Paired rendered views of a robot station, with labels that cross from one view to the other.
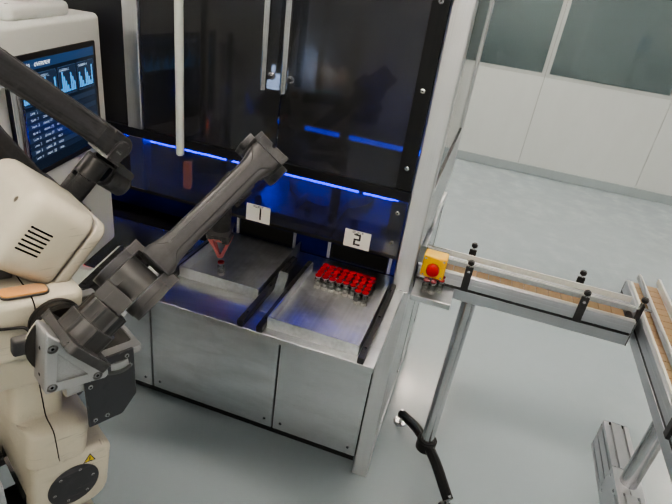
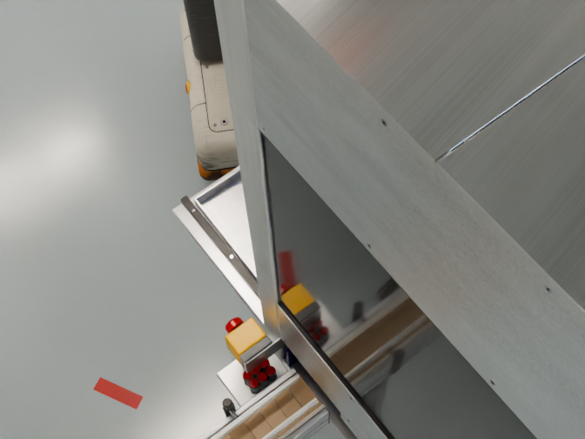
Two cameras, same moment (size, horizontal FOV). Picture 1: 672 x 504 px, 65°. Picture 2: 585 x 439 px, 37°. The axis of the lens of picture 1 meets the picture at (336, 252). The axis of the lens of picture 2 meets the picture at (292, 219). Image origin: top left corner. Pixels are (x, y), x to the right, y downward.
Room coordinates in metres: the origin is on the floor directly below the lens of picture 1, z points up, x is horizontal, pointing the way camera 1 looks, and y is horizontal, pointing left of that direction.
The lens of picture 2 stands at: (1.95, -0.70, 2.74)
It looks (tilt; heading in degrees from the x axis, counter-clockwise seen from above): 63 degrees down; 132
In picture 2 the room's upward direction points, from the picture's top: 3 degrees counter-clockwise
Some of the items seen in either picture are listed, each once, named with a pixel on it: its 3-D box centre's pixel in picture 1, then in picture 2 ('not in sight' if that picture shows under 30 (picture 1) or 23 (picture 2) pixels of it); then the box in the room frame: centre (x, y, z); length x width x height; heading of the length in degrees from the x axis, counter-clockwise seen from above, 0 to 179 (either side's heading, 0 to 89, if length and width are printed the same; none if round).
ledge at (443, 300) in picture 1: (432, 291); (258, 381); (1.49, -0.33, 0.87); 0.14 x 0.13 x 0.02; 166
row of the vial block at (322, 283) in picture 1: (341, 287); not in sight; (1.38, -0.03, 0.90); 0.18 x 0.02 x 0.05; 75
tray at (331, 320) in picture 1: (332, 304); (279, 222); (1.29, -0.01, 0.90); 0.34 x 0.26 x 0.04; 166
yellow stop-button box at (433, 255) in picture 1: (434, 263); (248, 344); (1.46, -0.31, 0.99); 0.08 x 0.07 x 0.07; 166
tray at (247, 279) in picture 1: (244, 257); not in sight; (1.48, 0.29, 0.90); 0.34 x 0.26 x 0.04; 166
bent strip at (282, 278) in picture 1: (274, 291); not in sight; (1.30, 0.16, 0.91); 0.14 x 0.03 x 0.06; 165
